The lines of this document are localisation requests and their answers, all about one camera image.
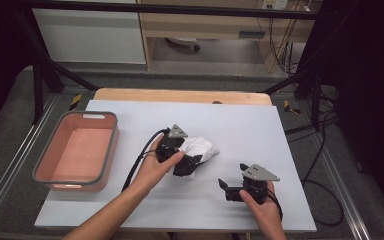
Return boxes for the pink basket with grey rim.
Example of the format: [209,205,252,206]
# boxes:
[32,110,120,193]

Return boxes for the hanging desk cables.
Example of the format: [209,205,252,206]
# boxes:
[268,16,303,76]

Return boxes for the white cloth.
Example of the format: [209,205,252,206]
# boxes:
[179,135,221,180]

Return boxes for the light wooden desk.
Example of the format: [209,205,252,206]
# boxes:
[136,0,323,73]

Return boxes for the black metal frame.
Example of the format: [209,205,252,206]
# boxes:
[13,0,328,125]

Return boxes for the office chair base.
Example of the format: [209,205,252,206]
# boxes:
[165,37,202,52]

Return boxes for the person's right hand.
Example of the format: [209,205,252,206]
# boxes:
[238,181,284,231]

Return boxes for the black floor cable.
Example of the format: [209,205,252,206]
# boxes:
[284,99,345,228]

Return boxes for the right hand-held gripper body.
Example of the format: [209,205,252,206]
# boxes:
[241,163,281,206]

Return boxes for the wooden table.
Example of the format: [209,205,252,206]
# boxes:
[93,87,274,107]

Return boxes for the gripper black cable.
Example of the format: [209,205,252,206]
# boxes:
[265,190,284,222]
[121,127,172,193]

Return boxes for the white cabinet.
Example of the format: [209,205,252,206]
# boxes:
[31,0,147,65]

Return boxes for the person's left hand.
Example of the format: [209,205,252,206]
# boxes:
[130,134,186,195]

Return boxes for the white table board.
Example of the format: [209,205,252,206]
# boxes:
[34,99,318,233]

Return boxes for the aluminium floor rail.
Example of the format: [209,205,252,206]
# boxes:
[0,94,61,231]
[308,126,373,240]

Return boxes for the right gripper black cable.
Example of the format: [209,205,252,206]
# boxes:
[265,190,284,222]

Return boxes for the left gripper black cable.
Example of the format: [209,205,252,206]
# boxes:
[121,127,172,193]

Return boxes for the yellow black floor tape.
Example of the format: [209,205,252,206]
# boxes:
[283,99,302,115]
[68,93,83,112]

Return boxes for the white power strip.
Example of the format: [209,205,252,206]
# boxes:
[261,0,289,11]

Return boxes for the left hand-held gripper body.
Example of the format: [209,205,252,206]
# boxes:
[155,123,189,164]

